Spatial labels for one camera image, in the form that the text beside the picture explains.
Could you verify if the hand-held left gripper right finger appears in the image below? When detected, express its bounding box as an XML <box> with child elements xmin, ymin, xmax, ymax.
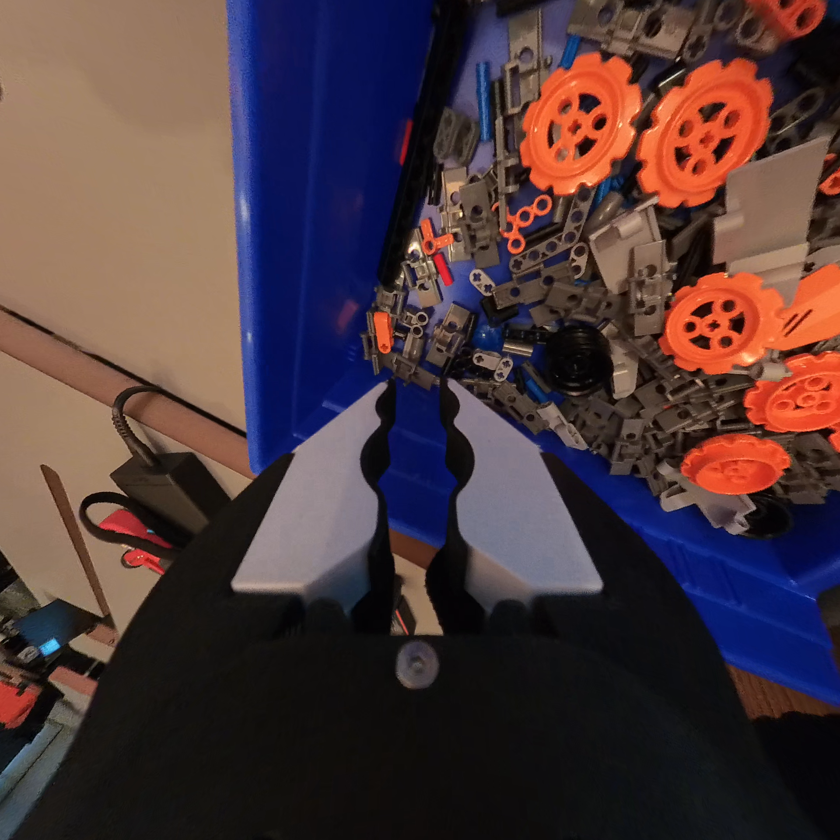
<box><xmin>425</xmin><ymin>378</ymin><xmax>603</xmax><ymax>630</ymax></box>

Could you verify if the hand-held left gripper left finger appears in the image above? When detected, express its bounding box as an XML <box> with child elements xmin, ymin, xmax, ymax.
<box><xmin>231</xmin><ymin>381</ymin><xmax>398</xmax><ymax>632</ymax></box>

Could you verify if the pile of toy building parts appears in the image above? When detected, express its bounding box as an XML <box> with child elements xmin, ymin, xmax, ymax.
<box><xmin>361</xmin><ymin>0</ymin><xmax>840</xmax><ymax>540</ymax></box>

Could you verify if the blue plastic bin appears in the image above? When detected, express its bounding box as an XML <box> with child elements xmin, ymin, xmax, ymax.
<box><xmin>226</xmin><ymin>0</ymin><xmax>840</xmax><ymax>706</ymax></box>

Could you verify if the black power adapter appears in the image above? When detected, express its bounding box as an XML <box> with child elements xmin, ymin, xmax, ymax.
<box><xmin>109</xmin><ymin>386</ymin><xmax>232</xmax><ymax>536</ymax></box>

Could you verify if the red flat item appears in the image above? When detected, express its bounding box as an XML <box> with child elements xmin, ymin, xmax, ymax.
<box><xmin>98</xmin><ymin>509</ymin><xmax>177</xmax><ymax>573</ymax></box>

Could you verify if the thin wooden stick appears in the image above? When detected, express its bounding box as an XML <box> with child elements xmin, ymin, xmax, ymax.
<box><xmin>39</xmin><ymin>463</ymin><xmax>114</xmax><ymax>619</ymax></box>

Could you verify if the black cable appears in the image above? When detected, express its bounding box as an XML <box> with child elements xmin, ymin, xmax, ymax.
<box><xmin>79</xmin><ymin>491</ymin><xmax>175</xmax><ymax>560</ymax></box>

